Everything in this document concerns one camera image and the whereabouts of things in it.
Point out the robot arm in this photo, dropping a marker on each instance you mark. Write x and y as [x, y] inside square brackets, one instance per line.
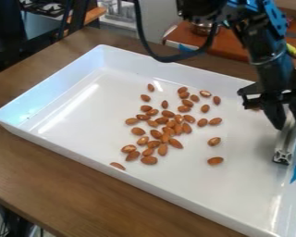
[261, 27]

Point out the black metal stand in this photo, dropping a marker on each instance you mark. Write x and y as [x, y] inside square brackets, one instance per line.
[8, 34]

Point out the white tray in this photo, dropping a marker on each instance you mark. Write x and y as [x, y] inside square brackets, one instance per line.
[72, 108]

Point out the silver metal bar tool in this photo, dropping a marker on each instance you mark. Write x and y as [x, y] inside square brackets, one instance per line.
[285, 147]

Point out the brown side table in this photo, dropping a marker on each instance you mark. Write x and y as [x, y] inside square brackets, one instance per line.
[226, 44]

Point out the pile of brown almonds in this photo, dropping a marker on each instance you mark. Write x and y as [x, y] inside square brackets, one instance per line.
[167, 123]

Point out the silver pot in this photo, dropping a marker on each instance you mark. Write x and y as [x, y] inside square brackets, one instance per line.
[202, 28]

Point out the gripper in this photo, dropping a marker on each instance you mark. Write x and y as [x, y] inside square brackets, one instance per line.
[274, 77]

